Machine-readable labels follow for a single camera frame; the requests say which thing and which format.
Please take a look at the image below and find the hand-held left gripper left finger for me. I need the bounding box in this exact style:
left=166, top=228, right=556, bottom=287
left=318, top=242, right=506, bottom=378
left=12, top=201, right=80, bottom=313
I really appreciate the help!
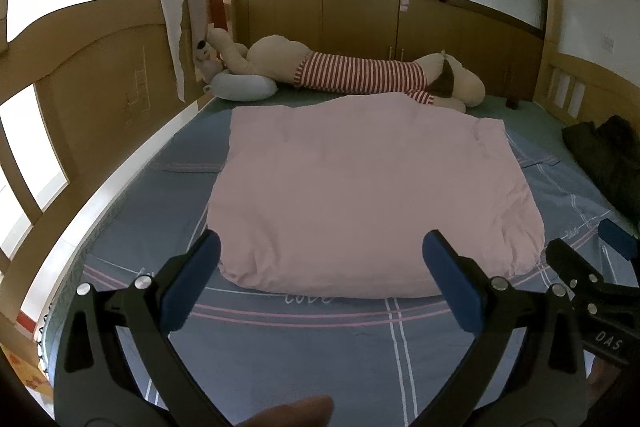
left=54, top=229, right=236, bottom=427

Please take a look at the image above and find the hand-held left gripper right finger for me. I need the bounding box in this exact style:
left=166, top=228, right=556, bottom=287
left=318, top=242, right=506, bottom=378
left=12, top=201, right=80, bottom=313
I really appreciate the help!
left=422, top=229, right=588, bottom=427

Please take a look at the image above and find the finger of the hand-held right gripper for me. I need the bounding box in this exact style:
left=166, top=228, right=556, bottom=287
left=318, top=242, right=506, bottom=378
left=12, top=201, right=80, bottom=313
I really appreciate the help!
left=545, top=237, right=609, bottom=314
left=597, top=218, right=640, bottom=265

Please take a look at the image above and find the pink garment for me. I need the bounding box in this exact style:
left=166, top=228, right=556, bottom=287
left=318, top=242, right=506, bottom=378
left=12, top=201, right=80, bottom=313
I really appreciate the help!
left=206, top=94, right=547, bottom=299

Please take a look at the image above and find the person's left hand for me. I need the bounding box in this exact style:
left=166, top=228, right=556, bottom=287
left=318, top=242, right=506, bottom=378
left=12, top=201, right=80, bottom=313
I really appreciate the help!
left=235, top=394, right=335, bottom=427

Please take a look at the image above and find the dark green jacket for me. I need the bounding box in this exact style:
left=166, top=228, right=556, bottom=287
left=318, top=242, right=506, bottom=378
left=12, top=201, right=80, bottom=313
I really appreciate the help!
left=561, top=114, right=640, bottom=228

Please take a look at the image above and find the blue plaid bed sheet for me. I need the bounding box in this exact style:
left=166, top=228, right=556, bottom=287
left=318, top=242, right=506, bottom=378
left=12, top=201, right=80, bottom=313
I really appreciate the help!
left=35, top=94, right=640, bottom=427

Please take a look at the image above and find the wooden footboard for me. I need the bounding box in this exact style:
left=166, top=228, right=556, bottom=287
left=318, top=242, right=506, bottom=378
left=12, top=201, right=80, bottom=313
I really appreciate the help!
left=534, top=49, right=640, bottom=134

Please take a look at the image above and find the light blue pillow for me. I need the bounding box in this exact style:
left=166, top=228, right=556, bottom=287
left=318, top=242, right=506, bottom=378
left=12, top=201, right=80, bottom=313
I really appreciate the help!
left=202, top=71, right=279, bottom=102

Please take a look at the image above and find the wooden headboard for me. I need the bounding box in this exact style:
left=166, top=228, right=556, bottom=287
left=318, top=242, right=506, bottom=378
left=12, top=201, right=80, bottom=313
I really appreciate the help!
left=0, top=0, right=201, bottom=358

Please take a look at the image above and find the beige plush dog striped shirt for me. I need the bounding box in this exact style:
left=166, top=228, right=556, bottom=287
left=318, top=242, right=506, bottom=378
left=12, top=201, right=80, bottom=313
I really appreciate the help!
left=192, top=27, right=487, bottom=112

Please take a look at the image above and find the white hanging cloth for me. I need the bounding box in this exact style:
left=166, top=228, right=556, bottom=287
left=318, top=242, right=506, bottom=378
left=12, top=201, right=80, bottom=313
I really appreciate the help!
left=157, top=0, right=190, bottom=104

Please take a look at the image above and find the red book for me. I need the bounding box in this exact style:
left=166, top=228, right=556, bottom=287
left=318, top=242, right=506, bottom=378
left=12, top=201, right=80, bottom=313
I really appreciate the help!
left=206, top=0, right=232, bottom=34

